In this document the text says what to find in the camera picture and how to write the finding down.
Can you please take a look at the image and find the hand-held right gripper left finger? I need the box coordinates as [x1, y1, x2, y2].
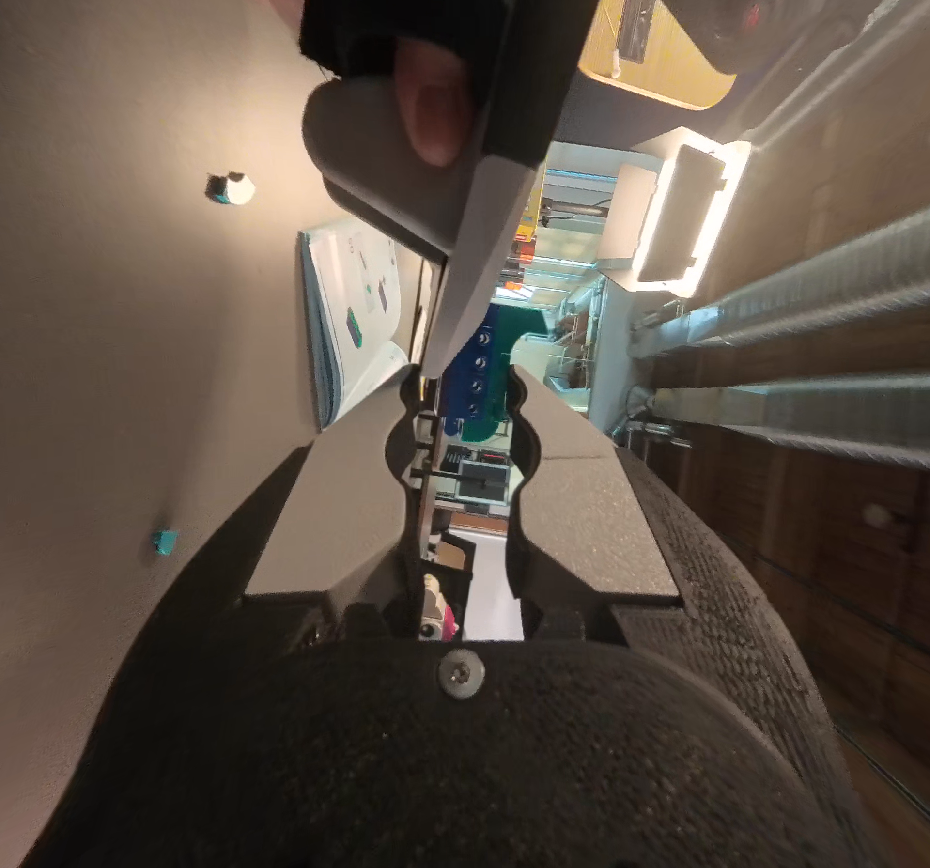
[244, 365, 424, 622]

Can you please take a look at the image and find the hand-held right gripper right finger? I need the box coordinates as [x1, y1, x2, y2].
[505, 365, 682, 625]

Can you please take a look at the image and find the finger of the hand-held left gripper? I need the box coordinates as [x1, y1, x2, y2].
[420, 153, 547, 380]

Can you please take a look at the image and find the green and blue lego assembly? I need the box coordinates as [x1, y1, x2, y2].
[439, 303, 552, 445]

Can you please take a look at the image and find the white lego unicorn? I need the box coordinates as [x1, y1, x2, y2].
[420, 572, 460, 642]

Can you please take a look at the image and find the white and teal lego piece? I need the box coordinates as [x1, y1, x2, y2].
[205, 172, 255, 206]

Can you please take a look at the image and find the person's left hand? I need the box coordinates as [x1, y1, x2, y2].
[211, 0, 475, 169]

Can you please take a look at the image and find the open instruction booklet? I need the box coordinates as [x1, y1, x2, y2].
[299, 225, 440, 433]

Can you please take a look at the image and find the ceiling light fixture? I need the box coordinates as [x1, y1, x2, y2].
[631, 125, 753, 295]

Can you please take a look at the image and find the metal ventilation duct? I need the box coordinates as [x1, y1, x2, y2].
[647, 374, 930, 469]
[632, 207, 930, 360]

